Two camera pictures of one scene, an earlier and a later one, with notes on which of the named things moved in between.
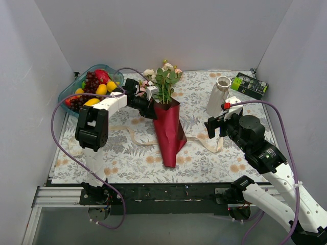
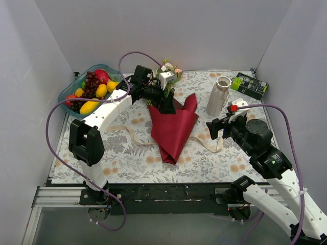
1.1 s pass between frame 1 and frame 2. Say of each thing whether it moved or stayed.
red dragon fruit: stayed
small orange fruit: stayed
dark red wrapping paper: moved
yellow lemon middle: stayed
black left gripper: moved
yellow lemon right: stayed
